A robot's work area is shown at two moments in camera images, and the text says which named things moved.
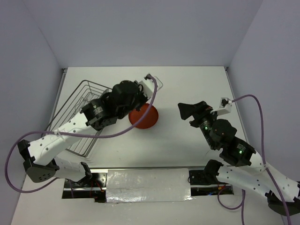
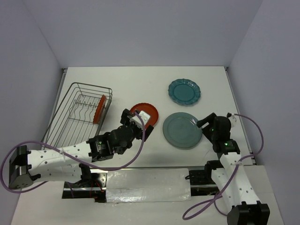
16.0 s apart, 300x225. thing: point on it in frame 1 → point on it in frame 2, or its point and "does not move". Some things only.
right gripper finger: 186,109 → 207,119
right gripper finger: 186,114 → 206,131
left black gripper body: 139,99 → 138,133
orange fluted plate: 150,119 does not move
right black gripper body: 203,119 → 213,134
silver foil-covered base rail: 124,185 does not move
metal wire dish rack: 86,91 does not move
